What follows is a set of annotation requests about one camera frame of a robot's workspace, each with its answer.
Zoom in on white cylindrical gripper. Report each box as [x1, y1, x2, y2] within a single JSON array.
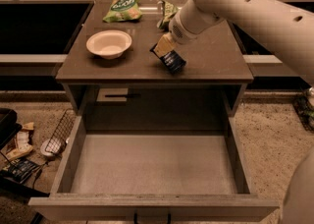
[[153, 0, 223, 57]]

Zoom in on grey cabinet with counter top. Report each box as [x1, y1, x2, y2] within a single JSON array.
[[57, 0, 253, 132]]

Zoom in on crumpled green chip bag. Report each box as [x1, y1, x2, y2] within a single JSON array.
[[157, 0, 179, 30]]

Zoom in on open grey top drawer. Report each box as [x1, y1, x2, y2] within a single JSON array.
[[29, 119, 279, 222]]

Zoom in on snack packages on floor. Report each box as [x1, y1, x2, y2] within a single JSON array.
[[6, 122, 34, 161]]

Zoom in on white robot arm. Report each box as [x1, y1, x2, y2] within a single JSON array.
[[153, 0, 314, 85]]

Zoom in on white round disc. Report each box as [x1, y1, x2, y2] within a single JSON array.
[[40, 140, 62, 157]]

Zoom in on black drawer handle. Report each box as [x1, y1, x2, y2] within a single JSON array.
[[133, 213, 172, 224]]

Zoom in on green chip bag left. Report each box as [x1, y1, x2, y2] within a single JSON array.
[[103, 0, 142, 23]]

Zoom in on white paper bowl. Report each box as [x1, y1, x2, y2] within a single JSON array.
[[86, 30, 132, 60]]

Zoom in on black basket at right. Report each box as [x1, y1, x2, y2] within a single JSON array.
[[292, 87, 314, 132]]

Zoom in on black wire basket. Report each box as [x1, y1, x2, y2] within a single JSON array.
[[50, 109, 76, 153]]

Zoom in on black bin at left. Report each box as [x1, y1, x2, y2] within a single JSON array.
[[0, 108, 22, 149]]

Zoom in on blue rxbar blueberry bar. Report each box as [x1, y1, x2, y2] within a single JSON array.
[[158, 50, 186, 75]]

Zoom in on dark snack packet on floor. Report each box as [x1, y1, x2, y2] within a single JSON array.
[[0, 158, 39, 183]]

